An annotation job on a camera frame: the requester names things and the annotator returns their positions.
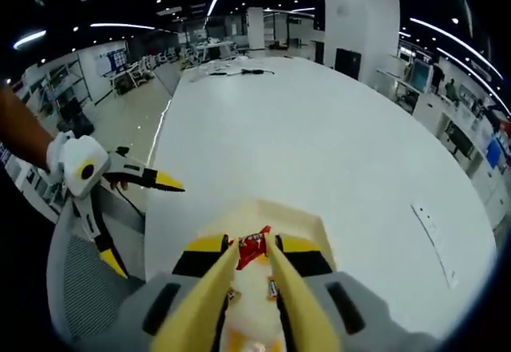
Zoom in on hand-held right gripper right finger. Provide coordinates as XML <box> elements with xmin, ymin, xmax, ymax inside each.
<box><xmin>275</xmin><ymin>233</ymin><xmax>424</xmax><ymax>352</ymax></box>

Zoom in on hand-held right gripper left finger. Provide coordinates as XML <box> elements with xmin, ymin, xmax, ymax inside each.
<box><xmin>115</xmin><ymin>233</ymin><xmax>235</xmax><ymax>352</ymax></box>

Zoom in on yellow food tongs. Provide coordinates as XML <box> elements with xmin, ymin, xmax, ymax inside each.
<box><xmin>152</xmin><ymin>232</ymin><xmax>341</xmax><ymax>352</ymax></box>

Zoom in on cream hexagonal container tray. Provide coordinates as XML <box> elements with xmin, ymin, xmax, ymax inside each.
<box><xmin>197</xmin><ymin>197</ymin><xmax>339</xmax><ymax>352</ymax></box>

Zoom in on small red snack packet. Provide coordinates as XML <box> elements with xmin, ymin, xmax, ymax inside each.
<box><xmin>236</xmin><ymin>225</ymin><xmax>272</xmax><ymax>272</ymax></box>

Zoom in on pile of snacks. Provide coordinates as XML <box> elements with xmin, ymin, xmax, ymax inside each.
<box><xmin>223</xmin><ymin>255</ymin><xmax>287</xmax><ymax>352</ymax></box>

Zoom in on black equipment case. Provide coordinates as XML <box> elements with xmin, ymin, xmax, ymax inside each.
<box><xmin>59</xmin><ymin>99</ymin><xmax>96</xmax><ymax>134</ymax></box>

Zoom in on white mesh office chair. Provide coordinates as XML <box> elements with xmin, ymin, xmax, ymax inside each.
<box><xmin>44</xmin><ymin>204</ymin><xmax>160</xmax><ymax>347</ymax></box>

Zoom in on metal storage shelf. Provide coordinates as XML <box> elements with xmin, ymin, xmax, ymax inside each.
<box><xmin>22</xmin><ymin>54</ymin><xmax>95</xmax><ymax>124</ymax></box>

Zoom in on group of white office chairs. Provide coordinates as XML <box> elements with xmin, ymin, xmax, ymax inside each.
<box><xmin>111</xmin><ymin>46</ymin><xmax>192</xmax><ymax>89</ymax></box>

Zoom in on white table clutter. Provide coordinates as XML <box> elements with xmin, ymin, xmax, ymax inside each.
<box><xmin>187</xmin><ymin>57</ymin><xmax>256</xmax><ymax>84</ymax></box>

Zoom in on white workbench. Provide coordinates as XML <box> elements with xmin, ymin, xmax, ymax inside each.
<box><xmin>194</xmin><ymin>38</ymin><xmax>241</xmax><ymax>65</ymax></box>

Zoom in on slim white pillar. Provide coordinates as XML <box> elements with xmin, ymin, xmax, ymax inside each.
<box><xmin>246</xmin><ymin>6</ymin><xmax>266</xmax><ymax>50</ymax></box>

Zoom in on row of white desks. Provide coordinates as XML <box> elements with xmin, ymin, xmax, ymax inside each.
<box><xmin>374</xmin><ymin>48</ymin><xmax>511</xmax><ymax>225</ymax></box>

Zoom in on black panel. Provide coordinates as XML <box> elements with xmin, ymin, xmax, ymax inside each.
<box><xmin>335</xmin><ymin>47</ymin><xmax>362</xmax><ymax>81</ymax></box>

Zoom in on blue box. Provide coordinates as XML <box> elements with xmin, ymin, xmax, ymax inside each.
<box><xmin>485</xmin><ymin>136</ymin><xmax>505</xmax><ymax>169</ymax></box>

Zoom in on light blue display panel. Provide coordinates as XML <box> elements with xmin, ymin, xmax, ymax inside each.
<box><xmin>410</xmin><ymin>58</ymin><xmax>435</xmax><ymax>92</ymax></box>

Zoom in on white square pillar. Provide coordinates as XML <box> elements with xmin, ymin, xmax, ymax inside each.
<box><xmin>322</xmin><ymin>0</ymin><xmax>402</xmax><ymax>82</ymax></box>

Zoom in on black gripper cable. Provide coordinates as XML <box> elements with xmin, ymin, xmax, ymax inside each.
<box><xmin>114</xmin><ymin>186</ymin><xmax>145</xmax><ymax>216</ymax></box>

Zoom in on blue wall notice board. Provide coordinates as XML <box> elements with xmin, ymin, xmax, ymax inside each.
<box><xmin>95</xmin><ymin>47</ymin><xmax>129</xmax><ymax>78</ymax></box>

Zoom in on black table cable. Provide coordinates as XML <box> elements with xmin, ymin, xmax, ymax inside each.
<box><xmin>209</xmin><ymin>68</ymin><xmax>276</xmax><ymax>78</ymax></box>

